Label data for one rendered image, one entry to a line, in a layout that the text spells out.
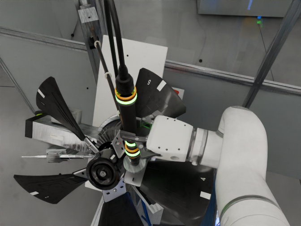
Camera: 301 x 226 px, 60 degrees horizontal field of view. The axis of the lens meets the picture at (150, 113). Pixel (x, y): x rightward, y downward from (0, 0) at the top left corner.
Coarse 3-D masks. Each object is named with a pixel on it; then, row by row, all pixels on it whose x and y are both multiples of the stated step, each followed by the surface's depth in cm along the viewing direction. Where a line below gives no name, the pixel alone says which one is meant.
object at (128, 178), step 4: (144, 168) 90; (128, 172) 89; (140, 172) 89; (144, 172) 89; (124, 176) 88; (128, 176) 88; (132, 176) 88; (136, 176) 88; (140, 176) 88; (124, 180) 88; (128, 180) 88; (132, 180) 88; (136, 180) 88; (140, 180) 88; (132, 184) 87; (136, 184) 87; (140, 184) 87
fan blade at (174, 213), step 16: (144, 176) 88; (160, 176) 88; (176, 176) 87; (192, 176) 87; (208, 176) 86; (144, 192) 85; (160, 192) 85; (176, 192) 85; (192, 192) 85; (208, 192) 85; (176, 208) 84; (192, 208) 84; (192, 224) 83
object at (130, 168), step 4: (124, 140) 78; (124, 144) 78; (140, 156) 83; (124, 160) 82; (128, 160) 82; (140, 160) 82; (144, 160) 82; (124, 164) 81; (128, 164) 81; (140, 164) 81; (144, 164) 81; (128, 168) 81; (132, 168) 81; (136, 168) 81; (140, 168) 81; (132, 172) 80; (136, 172) 80
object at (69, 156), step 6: (24, 156) 107; (30, 156) 106; (36, 156) 105; (42, 156) 104; (60, 156) 102; (66, 156) 101; (72, 156) 101; (78, 156) 101; (84, 156) 100; (90, 156) 100
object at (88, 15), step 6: (84, 6) 107; (90, 6) 108; (78, 12) 106; (84, 12) 106; (90, 12) 106; (96, 12) 107; (84, 18) 104; (90, 18) 104; (96, 18) 104; (84, 24) 103; (90, 24) 104; (96, 24) 105; (84, 30) 106; (90, 30) 106; (96, 30) 107
